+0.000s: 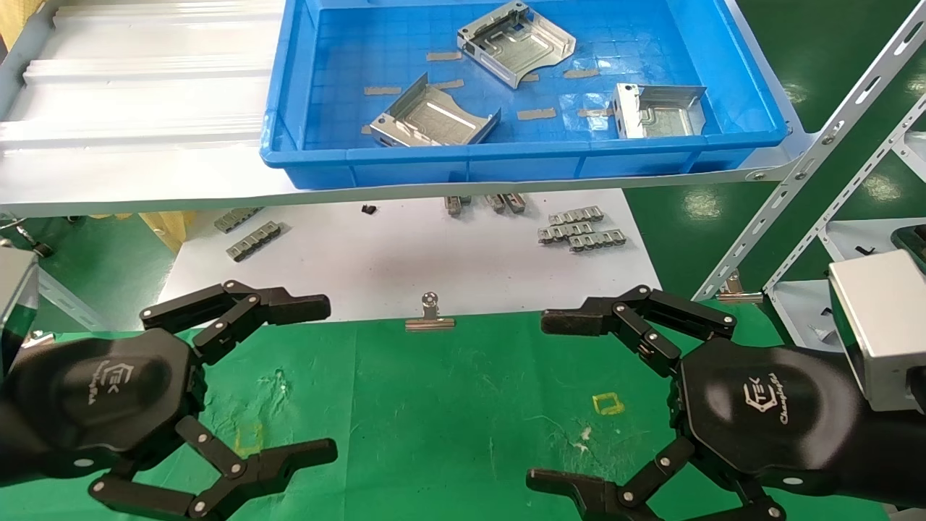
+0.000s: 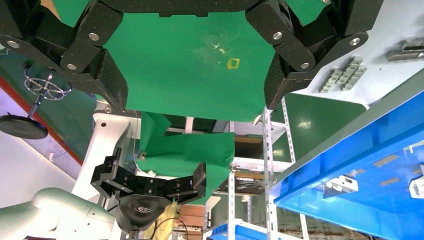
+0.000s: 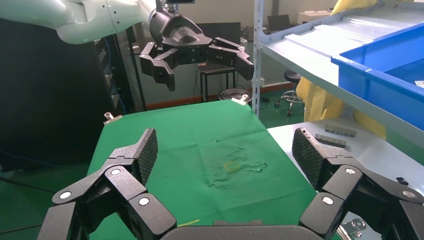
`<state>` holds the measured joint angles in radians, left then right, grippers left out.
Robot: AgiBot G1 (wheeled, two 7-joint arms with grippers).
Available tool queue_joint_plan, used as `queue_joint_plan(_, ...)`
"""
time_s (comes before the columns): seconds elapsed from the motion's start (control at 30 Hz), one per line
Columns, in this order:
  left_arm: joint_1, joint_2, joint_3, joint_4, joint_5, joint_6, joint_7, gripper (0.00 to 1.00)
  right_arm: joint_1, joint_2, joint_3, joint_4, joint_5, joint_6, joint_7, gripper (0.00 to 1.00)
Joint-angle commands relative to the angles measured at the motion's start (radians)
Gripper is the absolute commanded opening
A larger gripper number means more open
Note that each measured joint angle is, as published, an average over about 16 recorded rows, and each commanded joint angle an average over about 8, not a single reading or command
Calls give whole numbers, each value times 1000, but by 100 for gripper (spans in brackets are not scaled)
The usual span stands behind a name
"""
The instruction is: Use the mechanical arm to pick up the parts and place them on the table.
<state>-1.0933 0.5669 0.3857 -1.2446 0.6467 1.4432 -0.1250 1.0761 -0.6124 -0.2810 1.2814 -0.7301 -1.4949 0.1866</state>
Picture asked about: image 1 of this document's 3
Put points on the silver binder clip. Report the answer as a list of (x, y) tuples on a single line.
[(738, 295), (430, 322)]

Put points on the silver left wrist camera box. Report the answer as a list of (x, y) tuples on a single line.
[(14, 289)]

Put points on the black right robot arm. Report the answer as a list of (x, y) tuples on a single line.
[(897, 463)]

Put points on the blue plastic bin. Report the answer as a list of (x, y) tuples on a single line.
[(506, 163)]

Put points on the dark green tray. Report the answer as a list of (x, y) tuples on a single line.
[(913, 242)]

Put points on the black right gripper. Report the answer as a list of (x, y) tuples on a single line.
[(767, 412)]

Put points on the grey metal link strip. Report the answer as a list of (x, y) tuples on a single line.
[(495, 202), (253, 241), (453, 205), (237, 219), (564, 231), (597, 240), (576, 215), (514, 202)]

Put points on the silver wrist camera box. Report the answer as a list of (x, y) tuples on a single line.
[(882, 325), (14, 289)]

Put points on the metal bracket with wall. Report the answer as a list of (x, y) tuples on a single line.
[(517, 51)]

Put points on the green table cloth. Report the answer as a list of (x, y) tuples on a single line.
[(448, 420)]

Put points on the metal bracket with angled flaps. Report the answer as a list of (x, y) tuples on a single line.
[(434, 119)]

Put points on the yellow packing material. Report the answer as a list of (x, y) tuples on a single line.
[(166, 224), (13, 22)]

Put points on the grey metal beam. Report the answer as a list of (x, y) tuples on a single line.
[(72, 300)]

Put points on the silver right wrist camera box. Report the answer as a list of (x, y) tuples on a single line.
[(882, 325)]

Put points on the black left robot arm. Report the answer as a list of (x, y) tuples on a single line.
[(9, 449)]

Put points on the slotted white shelf upright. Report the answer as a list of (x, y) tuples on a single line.
[(817, 155), (846, 210)]

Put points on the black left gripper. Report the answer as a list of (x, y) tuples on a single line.
[(108, 398)]

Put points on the metal bracket with white end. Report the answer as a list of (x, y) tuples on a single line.
[(662, 119)]

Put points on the white lower shelf board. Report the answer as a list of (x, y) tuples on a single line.
[(861, 235)]

